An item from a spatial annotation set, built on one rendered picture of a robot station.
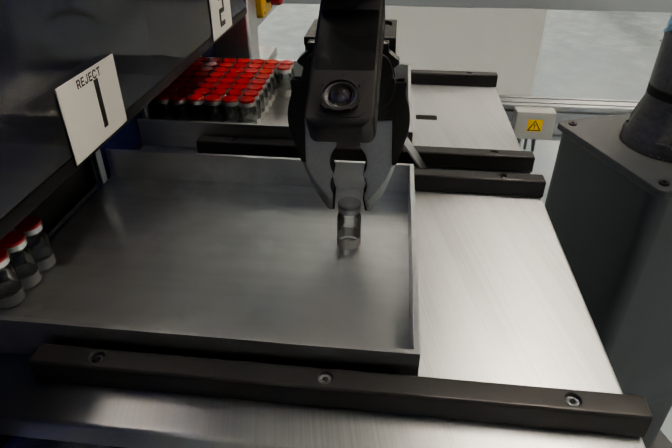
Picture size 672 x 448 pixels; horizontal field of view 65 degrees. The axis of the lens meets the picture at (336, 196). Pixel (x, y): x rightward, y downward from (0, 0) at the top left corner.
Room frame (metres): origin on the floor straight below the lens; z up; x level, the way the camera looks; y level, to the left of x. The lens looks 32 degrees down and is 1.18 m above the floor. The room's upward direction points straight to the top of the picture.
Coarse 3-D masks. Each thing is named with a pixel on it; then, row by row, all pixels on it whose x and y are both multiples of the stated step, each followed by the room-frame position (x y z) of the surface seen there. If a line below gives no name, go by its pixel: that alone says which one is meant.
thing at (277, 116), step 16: (400, 64) 0.83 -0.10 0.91; (272, 112) 0.71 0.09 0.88; (144, 128) 0.61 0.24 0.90; (160, 128) 0.61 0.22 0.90; (176, 128) 0.61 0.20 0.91; (192, 128) 0.60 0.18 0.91; (208, 128) 0.60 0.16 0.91; (224, 128) 0.60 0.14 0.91; (240, 128) 0.60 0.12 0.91; (256, 128) 0.60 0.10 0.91; (272, 128) 0.59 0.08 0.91; (288, 128) 0.59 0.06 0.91; (144, 144) 0.61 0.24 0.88; (160, 144) 0.61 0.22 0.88; (176, 144) 0.61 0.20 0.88; (192, 144) 0.60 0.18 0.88
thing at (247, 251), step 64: (128, 192) 0.49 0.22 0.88; (192, 192) 0.49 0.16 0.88; (256, 192) 0.49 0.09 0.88; (384, 192) 0.49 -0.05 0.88; (64, 256) 0.38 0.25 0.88; (128, 256) 0.38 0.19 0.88; (192, 256) 0.38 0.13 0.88; (256, 256) 0.38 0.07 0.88; (320, 256) 0.38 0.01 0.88; (384, 256) 0.38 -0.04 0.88; (0, 320) 0.27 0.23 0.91; (64, 320) 0.27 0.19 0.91; (128, 320) 0.30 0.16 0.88; (192, 320) 0.30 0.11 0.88; (256, 320) 0.30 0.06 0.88; (320, 320) 0.30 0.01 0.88; (384, 320) 0.30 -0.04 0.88
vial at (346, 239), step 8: (360, 208) 0.40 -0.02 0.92; (344, 216) 0.39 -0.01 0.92; (352, 216) 0.39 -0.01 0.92; (360, 216) 0.40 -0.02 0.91; (344, 224) 0.39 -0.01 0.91; (352, 224) 0.39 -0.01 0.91; (360, 224) 0.39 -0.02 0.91; (344, 232) 0.39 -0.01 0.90; (352, 232) 0.39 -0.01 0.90; (360, 232) 0.40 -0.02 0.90; (344, 240) 0.39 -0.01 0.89; (352, 240) 0.39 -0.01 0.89; (360, 240) 0.40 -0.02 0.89; (344, 248) 0.39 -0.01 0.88; (352, 248) 0.39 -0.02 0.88
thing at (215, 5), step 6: (210, 0) 0.69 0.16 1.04; (216, 0) 0.72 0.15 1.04; (228, 0) 0.77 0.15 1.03; (210, 6) 0.69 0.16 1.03; (216, 6) 0.71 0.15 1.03; (228, 6) 0.76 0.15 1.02; (210, 12) 0.69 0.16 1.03; (216, 12) 0.71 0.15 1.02; (222, 12) 0.74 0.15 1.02; (228, 12) 0.76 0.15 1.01; (216, 18) 0.71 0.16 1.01; (222, 18) 0.73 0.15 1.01; (228, 18) 0.76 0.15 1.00; (216, 24) 0.71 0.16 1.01; (228, 24) 0.76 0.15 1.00; (216, 30) 0.70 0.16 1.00; (222, 30) 0.73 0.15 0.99; (216, 36) 0.70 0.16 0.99
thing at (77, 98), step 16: (96, 64) 0.41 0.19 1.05; (112, 64) 0.43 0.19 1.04; (80, 80) 0.38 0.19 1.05; (112, 80) 0.43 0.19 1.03; (64, 96) 0.36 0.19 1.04; (80, 96) 0.38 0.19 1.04; (96, 96) 0.40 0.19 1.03; (112, 96) 0.42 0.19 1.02; (64, 112) 0.35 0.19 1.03; (80, 112) 0.37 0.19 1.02; (96, 112) 0.39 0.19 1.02; (112, 112) 0.42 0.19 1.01; (80, 128) 0.37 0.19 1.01; (96, 128) 0.39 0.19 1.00; (112, 128) 0.41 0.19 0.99; (80, 144) 0.36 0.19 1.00; (96, 144) 0.38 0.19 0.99; (80, 160) 0.36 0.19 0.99
